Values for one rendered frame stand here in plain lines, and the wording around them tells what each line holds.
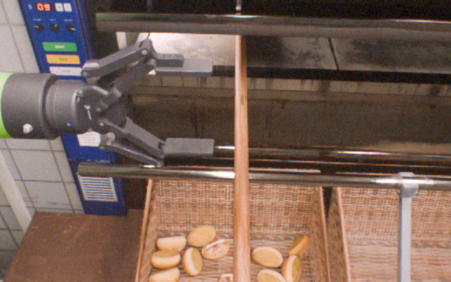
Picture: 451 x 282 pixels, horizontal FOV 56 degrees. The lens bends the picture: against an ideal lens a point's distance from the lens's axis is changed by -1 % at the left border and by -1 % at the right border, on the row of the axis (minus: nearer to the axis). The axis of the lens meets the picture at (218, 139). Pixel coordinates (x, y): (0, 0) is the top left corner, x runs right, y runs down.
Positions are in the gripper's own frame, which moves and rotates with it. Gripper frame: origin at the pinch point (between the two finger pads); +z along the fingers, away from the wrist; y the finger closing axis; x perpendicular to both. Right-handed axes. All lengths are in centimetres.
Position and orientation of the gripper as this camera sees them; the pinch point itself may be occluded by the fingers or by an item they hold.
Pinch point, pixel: (204, 110)
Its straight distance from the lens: 58.8
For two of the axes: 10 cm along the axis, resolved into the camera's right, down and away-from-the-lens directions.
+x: -0.4, 6.6, -7.5
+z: 10.0, 0.3, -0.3
